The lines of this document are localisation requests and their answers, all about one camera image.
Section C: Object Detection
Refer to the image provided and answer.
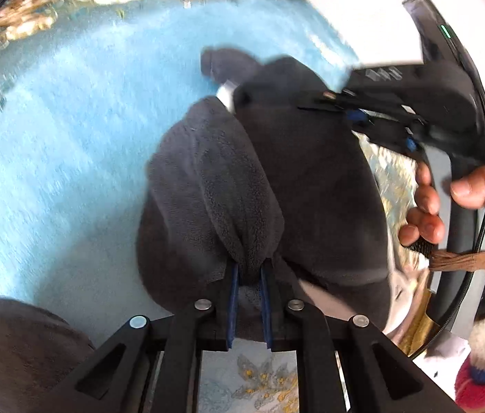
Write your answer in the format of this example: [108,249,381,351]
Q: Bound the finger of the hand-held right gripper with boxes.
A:
[296,88,398,116]
[348,111,425,154]

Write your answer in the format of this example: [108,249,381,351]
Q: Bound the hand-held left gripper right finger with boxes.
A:
[260,260,467,413]

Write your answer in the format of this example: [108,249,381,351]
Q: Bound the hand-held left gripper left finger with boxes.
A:
[47,260,240,413]

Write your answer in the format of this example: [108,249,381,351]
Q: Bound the dark grey fleece garment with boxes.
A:
[137,45,420,342]

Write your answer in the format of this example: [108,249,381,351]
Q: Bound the person's right hand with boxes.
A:
[399,161,485,247]

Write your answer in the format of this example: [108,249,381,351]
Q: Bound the dark cloth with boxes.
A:
[0,298,97,413]

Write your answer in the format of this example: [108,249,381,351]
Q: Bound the blue floral blanket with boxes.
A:
[0,0,441,413]

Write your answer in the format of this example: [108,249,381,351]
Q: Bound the brown strap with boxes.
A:
[430,251,485,273]

